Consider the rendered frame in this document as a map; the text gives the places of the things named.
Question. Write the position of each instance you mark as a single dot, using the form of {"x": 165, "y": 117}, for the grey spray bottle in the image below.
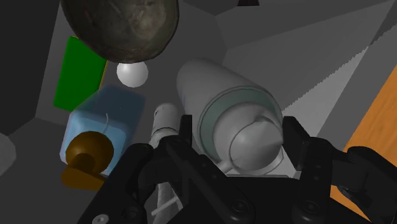
{"x": 229, "y": 114}

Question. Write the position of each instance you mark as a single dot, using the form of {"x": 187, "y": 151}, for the green rectangular box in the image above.
{"x": 77, "y": 74}

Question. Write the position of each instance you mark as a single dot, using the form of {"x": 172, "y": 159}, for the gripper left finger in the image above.
{"x": 186, "y": 173}

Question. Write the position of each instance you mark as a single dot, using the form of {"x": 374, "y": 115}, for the orange wooden furniture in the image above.
{"x": 375, "y": 124}

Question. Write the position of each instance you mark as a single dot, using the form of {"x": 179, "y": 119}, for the dark mottled round bowl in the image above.
{"x": 124, "y": 28}

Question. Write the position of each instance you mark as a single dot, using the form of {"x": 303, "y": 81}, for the white slim tube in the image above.
{"x": 164, "y": 124}

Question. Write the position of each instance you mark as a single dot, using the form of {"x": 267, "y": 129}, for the blue soap dispenser brown pump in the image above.
{"x": 99, "y": 124}

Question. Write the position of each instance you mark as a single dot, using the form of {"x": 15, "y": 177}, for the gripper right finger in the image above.
{"x": 325, "y": 173}

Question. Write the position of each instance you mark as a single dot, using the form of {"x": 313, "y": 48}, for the white ball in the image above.
{"x": 132, "y": 74}

